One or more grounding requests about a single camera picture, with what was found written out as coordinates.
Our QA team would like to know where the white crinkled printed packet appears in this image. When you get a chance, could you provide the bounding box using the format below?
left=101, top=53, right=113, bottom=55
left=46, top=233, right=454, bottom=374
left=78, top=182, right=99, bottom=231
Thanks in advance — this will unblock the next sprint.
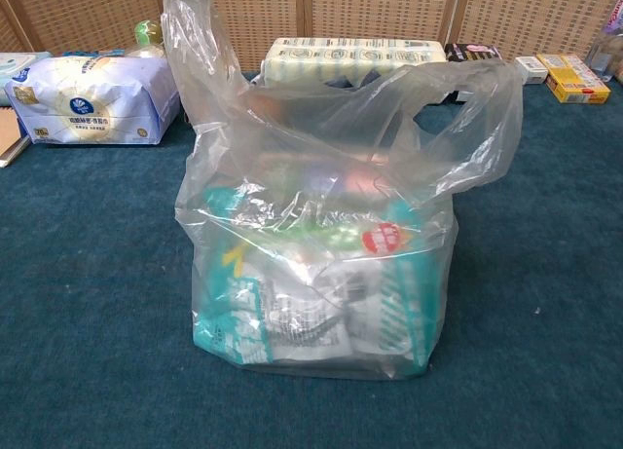
left=262, top=268, right=385, bottom=360

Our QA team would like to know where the white blue tissue pack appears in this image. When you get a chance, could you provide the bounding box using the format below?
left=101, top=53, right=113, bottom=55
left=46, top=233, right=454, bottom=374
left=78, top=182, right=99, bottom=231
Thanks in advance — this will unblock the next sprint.
left=4, top=54, right=181, bottom=146

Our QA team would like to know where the transparent plastic shopping bag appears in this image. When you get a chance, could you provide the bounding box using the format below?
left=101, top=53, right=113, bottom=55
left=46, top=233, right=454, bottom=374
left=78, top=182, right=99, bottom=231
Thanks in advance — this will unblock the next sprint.
left=160, top=0, right=525, bottom=382

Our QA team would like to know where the small white box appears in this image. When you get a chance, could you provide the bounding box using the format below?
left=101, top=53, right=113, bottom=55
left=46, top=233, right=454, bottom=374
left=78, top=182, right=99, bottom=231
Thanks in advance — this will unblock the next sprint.
left=514, top=56, right=549, bottom=86

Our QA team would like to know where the wooden woven folding screen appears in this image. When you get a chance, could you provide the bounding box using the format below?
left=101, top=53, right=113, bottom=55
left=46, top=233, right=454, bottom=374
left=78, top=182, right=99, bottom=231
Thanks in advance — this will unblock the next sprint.
left=0, top=0, right=623, bottom=75

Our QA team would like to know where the teal carpet mat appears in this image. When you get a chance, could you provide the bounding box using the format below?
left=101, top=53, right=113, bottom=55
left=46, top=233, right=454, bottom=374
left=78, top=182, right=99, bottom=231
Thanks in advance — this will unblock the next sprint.
left=0, top=71, right=623, bottom=449

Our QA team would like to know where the black printed package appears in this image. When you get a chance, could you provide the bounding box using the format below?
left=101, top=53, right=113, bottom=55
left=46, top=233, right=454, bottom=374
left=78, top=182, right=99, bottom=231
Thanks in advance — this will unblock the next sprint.
left=443, top=43, right=502, bottom=104

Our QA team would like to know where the clear plastic bottle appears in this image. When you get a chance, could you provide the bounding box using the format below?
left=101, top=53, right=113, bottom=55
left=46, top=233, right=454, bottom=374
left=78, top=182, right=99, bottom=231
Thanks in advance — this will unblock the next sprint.
left=583, top=0, right=623, bottom=83

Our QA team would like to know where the teal white detergent pouch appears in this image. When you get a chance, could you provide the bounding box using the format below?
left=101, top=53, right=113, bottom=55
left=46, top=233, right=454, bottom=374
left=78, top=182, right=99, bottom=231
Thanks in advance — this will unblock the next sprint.
left=192, top=185, right=442, bottom=367

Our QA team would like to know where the green plastic packet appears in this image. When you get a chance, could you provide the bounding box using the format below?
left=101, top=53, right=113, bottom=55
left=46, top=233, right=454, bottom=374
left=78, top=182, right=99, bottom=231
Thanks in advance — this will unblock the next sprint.
left=272, top=214, right=366, bottom=250

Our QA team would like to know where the yellow box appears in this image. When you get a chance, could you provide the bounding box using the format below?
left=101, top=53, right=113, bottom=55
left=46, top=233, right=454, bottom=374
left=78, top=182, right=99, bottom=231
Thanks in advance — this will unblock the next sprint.
left=536, top=54, right=612, bottom=104

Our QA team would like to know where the green white bottle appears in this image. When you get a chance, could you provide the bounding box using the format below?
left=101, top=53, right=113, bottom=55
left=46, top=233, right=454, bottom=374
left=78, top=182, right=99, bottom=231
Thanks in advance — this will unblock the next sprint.
left=133, top=19, right=167, bottom=59

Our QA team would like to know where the light blue wipes pack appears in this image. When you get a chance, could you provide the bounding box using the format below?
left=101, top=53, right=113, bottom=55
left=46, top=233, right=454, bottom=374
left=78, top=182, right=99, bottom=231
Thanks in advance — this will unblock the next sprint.
left=0, top=52, right=53, bottom=104

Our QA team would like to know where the pink purple box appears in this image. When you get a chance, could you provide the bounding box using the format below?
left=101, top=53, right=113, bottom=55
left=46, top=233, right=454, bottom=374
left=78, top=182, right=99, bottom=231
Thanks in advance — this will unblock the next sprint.
left=252, top=151, right=390, bottom=202

